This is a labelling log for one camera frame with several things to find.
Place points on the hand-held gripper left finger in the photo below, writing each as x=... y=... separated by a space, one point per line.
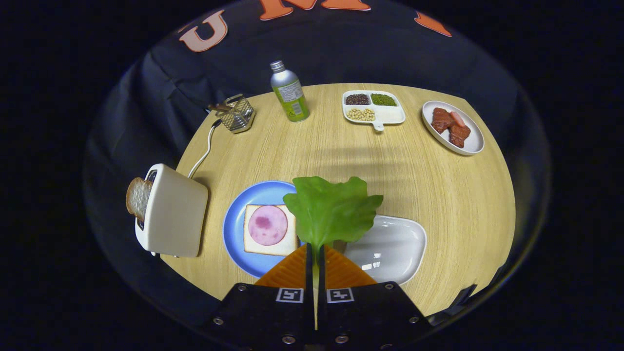
x=273 y=317

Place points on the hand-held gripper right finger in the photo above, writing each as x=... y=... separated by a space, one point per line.
x=360 y=317

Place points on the green lettuce leaf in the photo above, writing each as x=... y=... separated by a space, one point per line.
x=331 y=209

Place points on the toasted bread slice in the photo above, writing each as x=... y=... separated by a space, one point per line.
x=138 y=197

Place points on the white bread slice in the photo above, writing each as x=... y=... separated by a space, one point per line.
x=249 y=246

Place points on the white oval dish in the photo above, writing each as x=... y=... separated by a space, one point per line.
x=390 y=243

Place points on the blue round plate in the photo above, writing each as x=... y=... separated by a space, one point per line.
x=234 y=234

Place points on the pink ham slice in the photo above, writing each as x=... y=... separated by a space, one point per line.
x=268 y=225

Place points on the white toaster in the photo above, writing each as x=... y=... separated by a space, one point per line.
x=175 y=214

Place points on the pile of yellow soybeans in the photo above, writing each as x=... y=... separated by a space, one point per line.
x=360 y=114

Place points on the white divided dish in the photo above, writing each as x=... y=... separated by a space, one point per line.
x=390 y=116

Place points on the red meat piece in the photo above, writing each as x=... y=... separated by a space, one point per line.
x=441 y=119
x=459 y=135

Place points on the white round plate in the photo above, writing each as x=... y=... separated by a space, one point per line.
x=475 y=141

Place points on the pile of dark red beans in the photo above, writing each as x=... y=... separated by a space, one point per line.
x=357 y=99

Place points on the pile of green beans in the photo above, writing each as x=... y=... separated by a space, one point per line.
x=383 y=100

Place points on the aluminium bottle with green label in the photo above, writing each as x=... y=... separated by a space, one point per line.
x=292 y=97

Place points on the pink sausage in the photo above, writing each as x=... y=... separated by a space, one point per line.
x=458 y=118

